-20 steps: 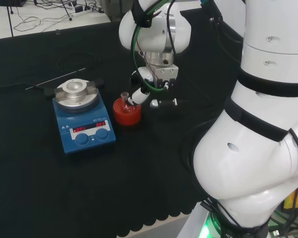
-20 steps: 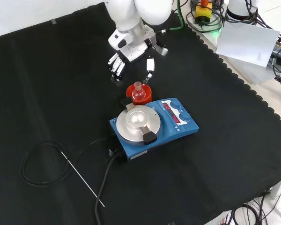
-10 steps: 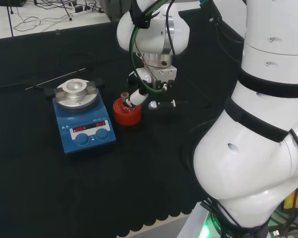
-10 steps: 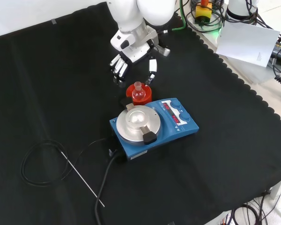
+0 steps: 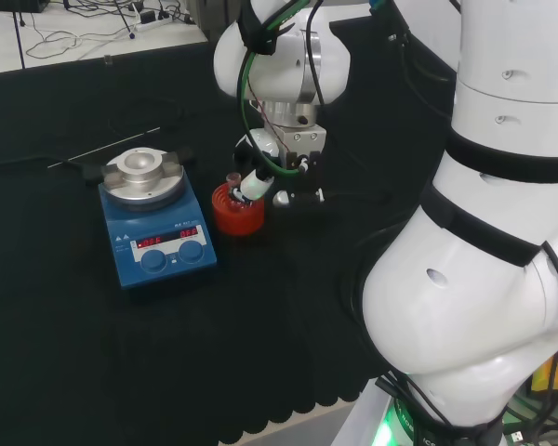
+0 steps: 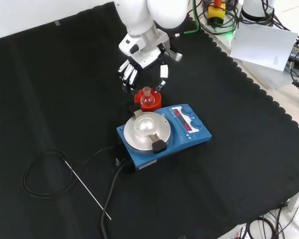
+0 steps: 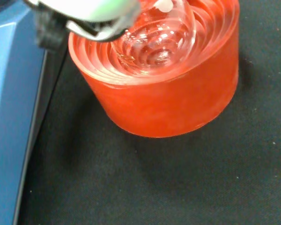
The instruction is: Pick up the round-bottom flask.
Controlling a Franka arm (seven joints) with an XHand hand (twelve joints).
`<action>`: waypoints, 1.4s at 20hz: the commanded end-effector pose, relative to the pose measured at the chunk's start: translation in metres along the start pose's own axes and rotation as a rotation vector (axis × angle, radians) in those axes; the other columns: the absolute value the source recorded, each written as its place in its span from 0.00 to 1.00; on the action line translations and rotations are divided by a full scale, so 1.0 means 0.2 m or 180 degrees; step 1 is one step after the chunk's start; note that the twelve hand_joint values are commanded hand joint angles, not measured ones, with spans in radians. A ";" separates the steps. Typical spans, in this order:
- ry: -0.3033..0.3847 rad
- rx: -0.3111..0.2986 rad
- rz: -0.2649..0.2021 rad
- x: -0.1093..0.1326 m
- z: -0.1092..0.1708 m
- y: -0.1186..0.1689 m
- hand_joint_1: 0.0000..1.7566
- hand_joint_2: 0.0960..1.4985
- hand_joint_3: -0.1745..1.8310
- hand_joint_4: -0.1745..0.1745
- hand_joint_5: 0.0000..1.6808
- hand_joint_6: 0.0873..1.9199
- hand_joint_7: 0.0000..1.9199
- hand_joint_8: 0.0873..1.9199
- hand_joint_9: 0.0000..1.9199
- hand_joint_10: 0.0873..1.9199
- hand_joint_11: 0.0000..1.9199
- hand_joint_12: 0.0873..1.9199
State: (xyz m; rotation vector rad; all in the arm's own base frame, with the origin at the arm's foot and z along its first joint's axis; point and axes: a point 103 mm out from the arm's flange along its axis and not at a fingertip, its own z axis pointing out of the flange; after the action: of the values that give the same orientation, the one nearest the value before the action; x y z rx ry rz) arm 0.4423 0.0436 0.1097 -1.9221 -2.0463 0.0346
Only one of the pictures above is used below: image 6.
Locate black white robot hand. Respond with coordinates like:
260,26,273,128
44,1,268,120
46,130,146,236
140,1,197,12
118,31,183,92

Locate clear round-bottom flask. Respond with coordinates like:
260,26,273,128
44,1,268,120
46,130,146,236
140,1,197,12
140,86,155,106

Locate yellow stop button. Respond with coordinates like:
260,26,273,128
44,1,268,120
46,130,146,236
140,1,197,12
207,0,226,26

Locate blue-base heater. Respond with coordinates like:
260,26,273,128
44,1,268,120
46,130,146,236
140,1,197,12
116,103,212,171

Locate black bench cloth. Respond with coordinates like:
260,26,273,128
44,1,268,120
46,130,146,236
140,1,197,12
0,1,299,239

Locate pale board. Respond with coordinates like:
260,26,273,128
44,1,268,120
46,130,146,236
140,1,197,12
229,21,299,73

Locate thin steel probe rod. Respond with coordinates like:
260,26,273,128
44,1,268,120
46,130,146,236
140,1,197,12
64,160,112,221

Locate red flask ring stand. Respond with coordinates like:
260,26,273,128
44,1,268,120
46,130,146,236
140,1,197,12
134,89,162,113

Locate green cable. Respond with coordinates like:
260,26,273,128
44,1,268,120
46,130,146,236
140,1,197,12
183,0,240,36

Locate aluminium heating block black handles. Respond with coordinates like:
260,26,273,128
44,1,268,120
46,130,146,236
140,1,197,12
124,104,172,153

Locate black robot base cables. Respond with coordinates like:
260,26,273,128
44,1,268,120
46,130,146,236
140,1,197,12
260,0,292,32

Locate thick black power cable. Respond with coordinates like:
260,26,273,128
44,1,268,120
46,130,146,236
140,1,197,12
99,159,131,239

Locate thin black probe cable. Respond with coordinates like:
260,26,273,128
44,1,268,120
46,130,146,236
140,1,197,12
21,146,116,199

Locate black floor cables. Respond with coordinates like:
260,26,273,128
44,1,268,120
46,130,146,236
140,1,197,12
236,208,299,239

